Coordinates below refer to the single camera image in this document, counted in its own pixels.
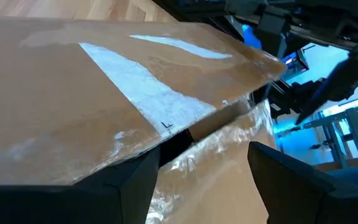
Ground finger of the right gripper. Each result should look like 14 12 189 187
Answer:
253 12 291 60
295 51 358 125

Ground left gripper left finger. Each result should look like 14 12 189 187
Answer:
0 145 161 224

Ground brown taped cardboard box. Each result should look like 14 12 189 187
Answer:
0 15 287 224

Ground black computer monitor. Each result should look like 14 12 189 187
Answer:
283 49 310 78

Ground pale blue metal stand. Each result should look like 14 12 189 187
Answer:
303 101 358 170

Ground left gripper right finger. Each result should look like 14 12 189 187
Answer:
247 141 358 224

